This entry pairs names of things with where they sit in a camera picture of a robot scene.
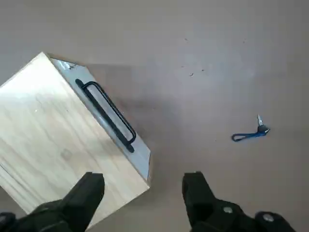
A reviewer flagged light wooden drawer box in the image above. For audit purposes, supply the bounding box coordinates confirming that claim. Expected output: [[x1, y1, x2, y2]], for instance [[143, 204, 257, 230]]
[[0, 51, 152, 230]]

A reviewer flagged key with blue strap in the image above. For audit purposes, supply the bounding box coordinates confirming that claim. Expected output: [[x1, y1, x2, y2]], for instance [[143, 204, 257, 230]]
[[231, 114, 271, 142]]

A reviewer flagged small clear adhesive hook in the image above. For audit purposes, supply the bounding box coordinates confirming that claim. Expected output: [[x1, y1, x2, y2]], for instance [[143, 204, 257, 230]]
[[55, 59, 77, 71]]

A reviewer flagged black metal drawer handle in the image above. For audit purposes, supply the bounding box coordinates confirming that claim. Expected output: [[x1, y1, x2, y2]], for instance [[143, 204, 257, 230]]
[[75, 78, 137, 153]]

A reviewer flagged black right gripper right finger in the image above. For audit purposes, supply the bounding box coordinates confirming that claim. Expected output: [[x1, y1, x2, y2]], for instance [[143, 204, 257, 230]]
[[182, 171, 297, 232]]

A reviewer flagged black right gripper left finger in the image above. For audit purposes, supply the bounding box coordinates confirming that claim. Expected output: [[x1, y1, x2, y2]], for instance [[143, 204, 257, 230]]
[[0, 172, 105, 232]]

